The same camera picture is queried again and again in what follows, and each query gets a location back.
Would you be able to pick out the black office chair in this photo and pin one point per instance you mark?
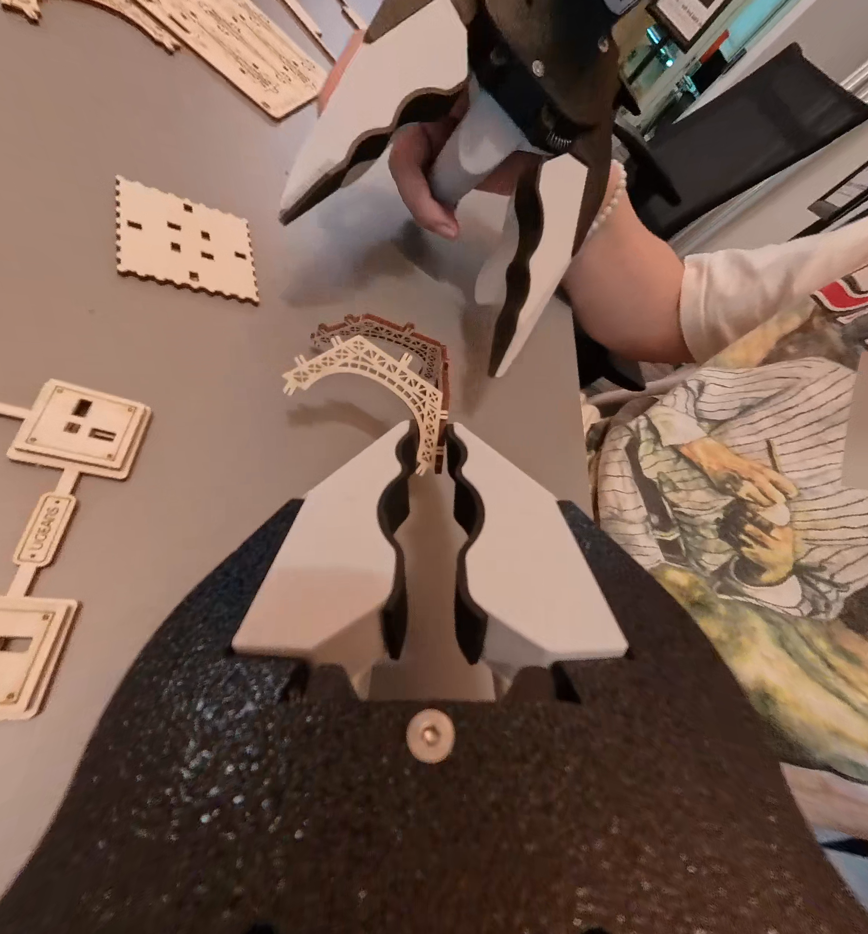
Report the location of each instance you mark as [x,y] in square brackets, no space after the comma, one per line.
[755,131]

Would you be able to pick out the person's printed shirt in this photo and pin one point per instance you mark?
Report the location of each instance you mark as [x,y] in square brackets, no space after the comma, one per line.
[696,511]

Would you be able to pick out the framed picture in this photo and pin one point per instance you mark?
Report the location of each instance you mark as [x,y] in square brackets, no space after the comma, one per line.
[685,14]

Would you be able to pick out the single wooden lattice arch piece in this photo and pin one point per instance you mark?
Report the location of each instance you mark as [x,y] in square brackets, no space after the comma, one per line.
[364,356]

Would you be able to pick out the square slotted wooden plate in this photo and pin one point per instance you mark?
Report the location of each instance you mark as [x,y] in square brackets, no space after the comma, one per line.
[149,255]

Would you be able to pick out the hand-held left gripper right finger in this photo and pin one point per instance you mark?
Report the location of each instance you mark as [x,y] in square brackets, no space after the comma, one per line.
[543,576]

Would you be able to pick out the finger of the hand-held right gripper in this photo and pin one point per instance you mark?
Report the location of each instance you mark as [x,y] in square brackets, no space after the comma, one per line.
[361,102]
[550,241]

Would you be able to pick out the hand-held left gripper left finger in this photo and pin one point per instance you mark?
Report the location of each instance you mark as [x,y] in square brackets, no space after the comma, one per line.
[310,576]

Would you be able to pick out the person's right hand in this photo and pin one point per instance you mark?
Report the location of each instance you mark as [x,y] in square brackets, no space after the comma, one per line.
[415,182]

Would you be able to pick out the wooden parts sheet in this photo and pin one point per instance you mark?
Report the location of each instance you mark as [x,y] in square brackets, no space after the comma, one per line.
[149,25]
[259,66]

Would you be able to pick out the grey desk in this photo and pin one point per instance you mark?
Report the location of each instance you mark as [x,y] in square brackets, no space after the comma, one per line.
[76,219]

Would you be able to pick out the person's right forearm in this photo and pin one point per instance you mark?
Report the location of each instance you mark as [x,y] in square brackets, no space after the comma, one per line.
[623,292]

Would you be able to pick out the wooden frame with square pads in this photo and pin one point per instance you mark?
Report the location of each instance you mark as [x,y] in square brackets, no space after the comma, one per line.
[40,430]

